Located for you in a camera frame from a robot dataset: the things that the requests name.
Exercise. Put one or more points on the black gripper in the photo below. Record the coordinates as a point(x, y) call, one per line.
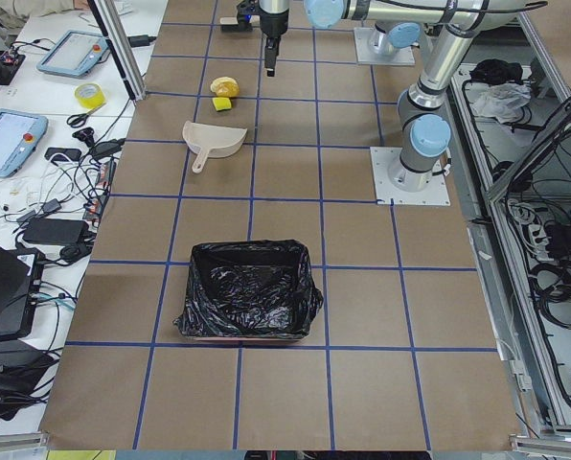
point(272, 26)

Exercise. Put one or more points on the beige hand brush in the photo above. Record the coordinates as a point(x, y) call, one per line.
point(229, 24)

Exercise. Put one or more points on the beige plastic dustpan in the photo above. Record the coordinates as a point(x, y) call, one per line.
point(210, 142)

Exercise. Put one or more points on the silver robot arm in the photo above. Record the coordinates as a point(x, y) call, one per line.
point(426, 134)
point(391, 36)

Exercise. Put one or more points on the bin with black bag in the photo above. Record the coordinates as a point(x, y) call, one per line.
point(256, 290)

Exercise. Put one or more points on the crumpled brown paper ball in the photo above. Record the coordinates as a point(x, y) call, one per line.
point(225, 87)

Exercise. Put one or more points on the yellow sponge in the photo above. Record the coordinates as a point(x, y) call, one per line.
point(222, 104)

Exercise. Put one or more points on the yellow tape roll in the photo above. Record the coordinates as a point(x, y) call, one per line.
point(90, 95)

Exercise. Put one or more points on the upper blue teach pendant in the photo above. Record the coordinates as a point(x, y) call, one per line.
point(74, 55)

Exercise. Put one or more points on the blue teach pendant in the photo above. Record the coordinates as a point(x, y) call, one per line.
point(74, 55)
point(20, 133)

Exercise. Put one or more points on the crumpled white cloth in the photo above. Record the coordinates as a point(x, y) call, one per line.
point(504, 102)

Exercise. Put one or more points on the lower blue teach pendant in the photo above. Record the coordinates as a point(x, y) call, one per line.
point(20, 133)

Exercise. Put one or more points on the black power adapter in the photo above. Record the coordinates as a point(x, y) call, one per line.
point(55, 231)

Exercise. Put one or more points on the black laptop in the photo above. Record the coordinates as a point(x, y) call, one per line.
point(20, 276)

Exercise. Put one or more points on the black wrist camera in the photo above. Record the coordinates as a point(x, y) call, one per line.
point(246, 10)

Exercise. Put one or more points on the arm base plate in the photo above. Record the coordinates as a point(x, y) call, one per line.
point(395, 185)
point(374, 48)

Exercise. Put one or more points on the aluminium frame post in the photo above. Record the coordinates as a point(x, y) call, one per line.
point(112, 29)

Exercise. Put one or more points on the black handled scissors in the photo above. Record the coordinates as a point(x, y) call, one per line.
point(79, 120)

